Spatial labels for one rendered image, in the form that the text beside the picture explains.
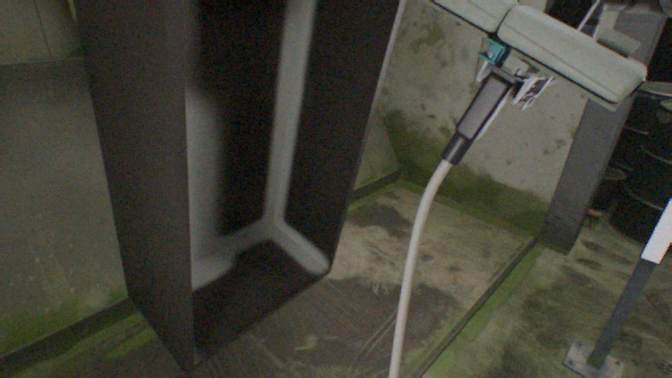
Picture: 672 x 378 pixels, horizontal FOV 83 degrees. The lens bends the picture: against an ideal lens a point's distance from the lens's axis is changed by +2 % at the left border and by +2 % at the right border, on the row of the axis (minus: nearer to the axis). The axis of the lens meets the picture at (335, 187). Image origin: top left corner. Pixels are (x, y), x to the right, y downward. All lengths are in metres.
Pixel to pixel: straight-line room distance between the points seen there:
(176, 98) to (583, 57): 0.55
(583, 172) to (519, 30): 2.13
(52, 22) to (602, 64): 2.04
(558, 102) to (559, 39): 2.06
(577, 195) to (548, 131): 0.42
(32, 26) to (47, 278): 1.06
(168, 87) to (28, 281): 1.43
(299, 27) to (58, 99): 1.24
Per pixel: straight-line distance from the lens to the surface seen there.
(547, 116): 2.57
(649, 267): 1.83
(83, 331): 2.02
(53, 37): 2.17
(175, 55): 0.63
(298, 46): 1.27
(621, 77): 0.49
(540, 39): 0.50
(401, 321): 0.71
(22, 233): 1.98
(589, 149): 2.56
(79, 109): 2.11
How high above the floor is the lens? 1.43
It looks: 27 degrees down
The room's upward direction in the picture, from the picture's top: 3 degrees clockwise
